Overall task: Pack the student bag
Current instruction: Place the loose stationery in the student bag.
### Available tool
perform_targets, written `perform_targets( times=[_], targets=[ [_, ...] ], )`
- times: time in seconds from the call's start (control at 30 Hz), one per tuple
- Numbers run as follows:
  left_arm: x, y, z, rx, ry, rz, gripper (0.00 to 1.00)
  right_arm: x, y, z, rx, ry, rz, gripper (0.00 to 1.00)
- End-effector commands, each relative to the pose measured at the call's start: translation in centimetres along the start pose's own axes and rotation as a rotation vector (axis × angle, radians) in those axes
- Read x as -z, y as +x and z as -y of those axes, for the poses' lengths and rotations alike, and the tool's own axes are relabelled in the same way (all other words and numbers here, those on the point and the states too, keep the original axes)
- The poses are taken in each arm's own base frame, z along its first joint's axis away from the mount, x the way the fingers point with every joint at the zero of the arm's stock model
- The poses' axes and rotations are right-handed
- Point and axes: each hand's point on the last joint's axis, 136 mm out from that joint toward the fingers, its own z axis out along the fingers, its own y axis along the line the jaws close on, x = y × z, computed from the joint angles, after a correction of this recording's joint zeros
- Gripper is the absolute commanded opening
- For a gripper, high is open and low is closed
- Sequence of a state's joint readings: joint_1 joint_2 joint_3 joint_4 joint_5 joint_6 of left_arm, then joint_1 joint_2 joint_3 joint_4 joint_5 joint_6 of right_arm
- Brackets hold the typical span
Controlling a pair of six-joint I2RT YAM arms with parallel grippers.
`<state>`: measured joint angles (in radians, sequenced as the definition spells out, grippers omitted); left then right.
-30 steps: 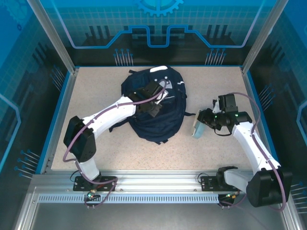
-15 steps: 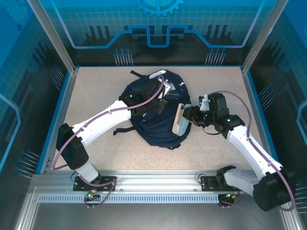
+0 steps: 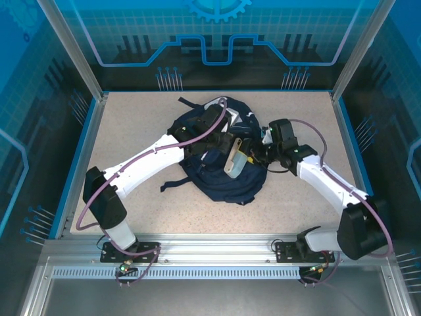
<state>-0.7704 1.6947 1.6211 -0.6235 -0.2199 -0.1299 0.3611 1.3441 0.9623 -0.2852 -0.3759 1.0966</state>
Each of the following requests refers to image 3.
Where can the light blue grey case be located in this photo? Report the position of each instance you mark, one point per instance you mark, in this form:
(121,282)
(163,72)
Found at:
(237,164)

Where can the navy blue backpack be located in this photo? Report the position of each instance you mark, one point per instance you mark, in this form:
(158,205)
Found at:
(230,191)

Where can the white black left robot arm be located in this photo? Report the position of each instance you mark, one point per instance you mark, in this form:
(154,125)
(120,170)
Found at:
(148,164)

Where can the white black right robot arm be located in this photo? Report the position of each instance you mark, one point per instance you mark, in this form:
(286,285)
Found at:
(325,187)

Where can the aluminium front rail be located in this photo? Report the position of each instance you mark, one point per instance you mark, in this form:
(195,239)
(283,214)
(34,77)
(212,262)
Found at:
(213,250)

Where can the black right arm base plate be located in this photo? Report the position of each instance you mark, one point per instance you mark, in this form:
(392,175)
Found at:
(283,253)

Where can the aluminium frame post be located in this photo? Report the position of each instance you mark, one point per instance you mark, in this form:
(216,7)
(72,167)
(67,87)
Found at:
(356,56)
(79,56)

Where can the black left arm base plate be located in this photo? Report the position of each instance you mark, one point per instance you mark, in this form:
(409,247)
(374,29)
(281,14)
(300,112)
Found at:
(108,258)

